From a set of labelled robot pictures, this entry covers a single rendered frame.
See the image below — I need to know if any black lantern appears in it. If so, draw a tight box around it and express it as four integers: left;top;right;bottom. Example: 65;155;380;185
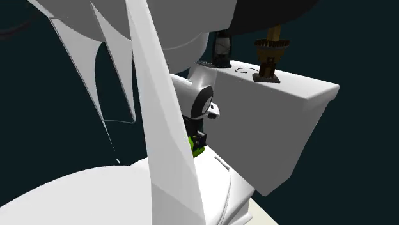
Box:
212;29;233;69

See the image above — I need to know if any brown tower figure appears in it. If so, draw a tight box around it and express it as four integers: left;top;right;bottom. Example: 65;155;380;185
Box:
252;24;292;84

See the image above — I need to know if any green round object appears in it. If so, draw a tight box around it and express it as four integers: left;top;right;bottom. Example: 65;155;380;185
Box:
187;136;206;159

